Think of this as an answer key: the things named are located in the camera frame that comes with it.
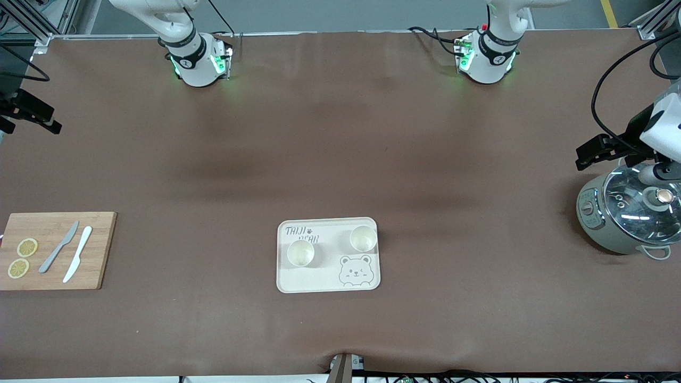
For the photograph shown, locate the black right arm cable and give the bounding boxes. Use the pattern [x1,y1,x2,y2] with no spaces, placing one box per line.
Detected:
[0,45,51,83]

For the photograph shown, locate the glass pot lid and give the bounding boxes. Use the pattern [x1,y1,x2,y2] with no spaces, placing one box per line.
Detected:
[603,164,681,246]

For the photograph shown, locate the grey plastic knife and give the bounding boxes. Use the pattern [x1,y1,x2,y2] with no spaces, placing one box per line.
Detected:
[38,221,79,274]

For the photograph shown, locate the thin black base cable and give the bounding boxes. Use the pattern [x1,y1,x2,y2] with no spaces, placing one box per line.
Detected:
[206,0,236,38]

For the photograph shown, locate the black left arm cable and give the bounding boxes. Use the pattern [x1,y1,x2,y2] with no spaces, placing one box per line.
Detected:
[592,31,681,147]

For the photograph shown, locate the white plastic knife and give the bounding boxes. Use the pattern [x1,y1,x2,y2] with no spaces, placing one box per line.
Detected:
[62,226,93,284]

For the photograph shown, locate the grey-green electric pot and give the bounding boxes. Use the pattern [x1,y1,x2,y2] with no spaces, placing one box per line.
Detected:
[576,162,681,261]

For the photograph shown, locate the black looped cable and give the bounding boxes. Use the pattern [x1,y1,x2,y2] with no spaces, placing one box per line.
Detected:
[651,35,681,81]

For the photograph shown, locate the white plastic cup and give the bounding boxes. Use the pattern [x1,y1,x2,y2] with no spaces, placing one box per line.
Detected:
[350,225,379,253]
[287,239,315,267]

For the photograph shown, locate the aluminium frame post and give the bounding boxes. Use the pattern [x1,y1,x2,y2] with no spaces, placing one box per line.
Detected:
[0,0,80,54]
[630,0,681,41]

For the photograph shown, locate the cream bear print tray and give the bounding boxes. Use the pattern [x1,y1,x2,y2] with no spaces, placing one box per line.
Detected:
[276,217,381,294]

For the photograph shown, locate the wooden cutting board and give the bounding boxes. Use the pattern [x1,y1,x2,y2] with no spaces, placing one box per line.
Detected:
[0,212,118,291]

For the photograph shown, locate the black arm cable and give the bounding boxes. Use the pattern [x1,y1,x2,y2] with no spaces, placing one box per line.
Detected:
[592,31,681,147]
[0,45,51,83]

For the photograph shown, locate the black base cables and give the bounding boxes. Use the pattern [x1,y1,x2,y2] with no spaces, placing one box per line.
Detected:
[408,26,464,57]

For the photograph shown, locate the brown table mat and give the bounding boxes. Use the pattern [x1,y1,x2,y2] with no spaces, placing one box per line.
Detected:
[0,29,681,379]

